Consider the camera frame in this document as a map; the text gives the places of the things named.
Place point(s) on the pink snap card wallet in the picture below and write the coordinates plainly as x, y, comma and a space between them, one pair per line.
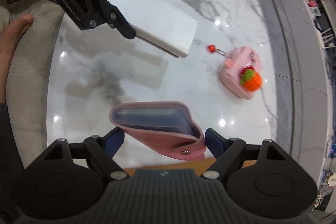
165, 127

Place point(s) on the marble tv cabinet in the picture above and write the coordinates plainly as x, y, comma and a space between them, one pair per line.
316, 93

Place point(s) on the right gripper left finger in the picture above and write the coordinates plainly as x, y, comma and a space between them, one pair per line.
100, 152

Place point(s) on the beige sofa cushion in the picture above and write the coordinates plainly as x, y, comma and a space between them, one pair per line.
27, 85

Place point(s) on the orange crochet fruit charm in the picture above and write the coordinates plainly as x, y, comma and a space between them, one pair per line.
250, 79

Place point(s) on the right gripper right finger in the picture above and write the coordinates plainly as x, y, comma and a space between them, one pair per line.
227, 152

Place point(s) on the red heart charm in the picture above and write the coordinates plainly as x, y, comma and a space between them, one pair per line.
213, 49

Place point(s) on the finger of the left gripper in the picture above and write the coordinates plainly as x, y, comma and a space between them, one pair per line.
117, 20

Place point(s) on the pink fabric pouch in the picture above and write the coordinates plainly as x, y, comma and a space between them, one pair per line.
230, 73

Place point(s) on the white wifi router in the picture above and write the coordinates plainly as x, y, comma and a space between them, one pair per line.
326, 39

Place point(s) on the white box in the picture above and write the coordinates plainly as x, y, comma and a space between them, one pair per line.
160, 23

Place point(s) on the person's bare foot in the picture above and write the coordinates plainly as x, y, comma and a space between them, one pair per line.
10, 37

